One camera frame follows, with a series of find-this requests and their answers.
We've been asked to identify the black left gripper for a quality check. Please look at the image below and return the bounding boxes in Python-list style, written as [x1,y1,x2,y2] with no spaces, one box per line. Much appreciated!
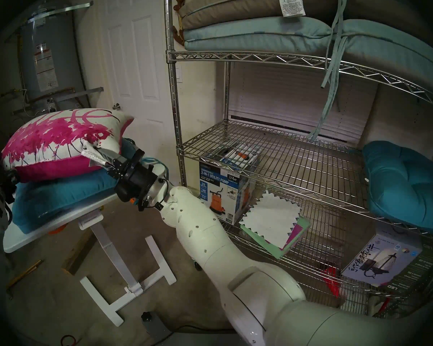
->
[0,156,18,205]

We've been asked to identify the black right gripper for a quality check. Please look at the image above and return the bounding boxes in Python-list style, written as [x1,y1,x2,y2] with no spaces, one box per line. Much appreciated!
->
[94,146,167,212]

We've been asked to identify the pink splatter print cushion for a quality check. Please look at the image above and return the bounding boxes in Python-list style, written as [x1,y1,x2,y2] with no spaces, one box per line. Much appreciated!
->
[2,108,135,183]

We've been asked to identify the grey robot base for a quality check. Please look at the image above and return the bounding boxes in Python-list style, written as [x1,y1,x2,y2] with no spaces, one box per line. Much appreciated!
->
[141,311,239,346]

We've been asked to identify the teal square tufted cushion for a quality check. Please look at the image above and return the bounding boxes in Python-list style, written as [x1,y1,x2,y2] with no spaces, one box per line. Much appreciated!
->
[12,138,170,234]

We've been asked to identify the light blue bench cushion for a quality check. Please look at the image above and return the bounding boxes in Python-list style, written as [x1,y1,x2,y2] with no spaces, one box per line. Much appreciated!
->
[183,0,433,142]

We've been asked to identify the beige bench cushion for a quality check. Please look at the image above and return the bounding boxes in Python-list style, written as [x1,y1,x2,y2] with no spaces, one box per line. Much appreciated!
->
[179,0,433,54]

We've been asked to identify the teal round tufted cushion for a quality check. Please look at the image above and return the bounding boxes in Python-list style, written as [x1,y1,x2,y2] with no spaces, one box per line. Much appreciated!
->
[362,140,433,234]

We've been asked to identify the white overbed table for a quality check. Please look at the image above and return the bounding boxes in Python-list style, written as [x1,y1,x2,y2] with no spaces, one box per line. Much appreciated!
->
[3,156,177,327]

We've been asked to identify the brass rod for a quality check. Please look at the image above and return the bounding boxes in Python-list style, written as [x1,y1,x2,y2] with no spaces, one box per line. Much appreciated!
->
[6,259,44,291]

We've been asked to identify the wooden plank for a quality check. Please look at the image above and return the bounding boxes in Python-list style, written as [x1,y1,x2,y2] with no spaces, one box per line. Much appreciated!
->
[62,233,96,276]

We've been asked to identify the white panel door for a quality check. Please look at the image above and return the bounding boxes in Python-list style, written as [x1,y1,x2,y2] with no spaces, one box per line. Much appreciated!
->
[97,0,183,185]

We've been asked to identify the utility pump cardboard box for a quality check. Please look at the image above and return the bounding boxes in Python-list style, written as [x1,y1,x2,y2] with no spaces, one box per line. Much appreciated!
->
[198,142,262,226]

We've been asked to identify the grey water heater tank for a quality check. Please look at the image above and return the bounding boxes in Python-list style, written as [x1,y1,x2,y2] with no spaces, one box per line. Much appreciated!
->
[4,1,105,115]

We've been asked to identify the white zigzag edged sheet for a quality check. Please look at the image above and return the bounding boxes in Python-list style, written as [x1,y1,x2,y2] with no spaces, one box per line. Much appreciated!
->
[240,190,302,249]

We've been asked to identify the white zigzag paper pad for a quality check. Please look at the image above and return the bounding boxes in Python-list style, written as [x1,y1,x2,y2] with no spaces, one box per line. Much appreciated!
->
[240,216,311,259]

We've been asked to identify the white window blinds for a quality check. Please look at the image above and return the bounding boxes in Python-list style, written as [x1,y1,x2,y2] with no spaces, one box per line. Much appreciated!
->
[228,62,377,146]

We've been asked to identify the pink paper sheet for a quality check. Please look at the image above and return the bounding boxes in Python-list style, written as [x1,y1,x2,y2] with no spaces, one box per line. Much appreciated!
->
[283,223,305,250]

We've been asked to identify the red plastic item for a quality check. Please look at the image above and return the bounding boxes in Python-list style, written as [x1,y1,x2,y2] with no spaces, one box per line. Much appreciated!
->
[323,265,343,299]

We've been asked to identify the LED lamp product box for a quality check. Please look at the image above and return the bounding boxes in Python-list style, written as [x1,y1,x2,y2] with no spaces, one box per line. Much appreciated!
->
[341,234,433,295]

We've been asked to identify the chrome wire shelving rack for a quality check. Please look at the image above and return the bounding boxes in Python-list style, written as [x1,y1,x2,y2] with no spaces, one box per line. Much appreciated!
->
[164,0,433,320]

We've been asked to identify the wooden anchor wall decor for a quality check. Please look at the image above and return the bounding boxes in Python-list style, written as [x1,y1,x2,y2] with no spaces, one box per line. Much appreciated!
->
[171,0,186,46]

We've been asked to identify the red handled tool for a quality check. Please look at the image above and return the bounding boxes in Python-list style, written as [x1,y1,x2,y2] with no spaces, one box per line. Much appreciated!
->
[373,298,393,318]

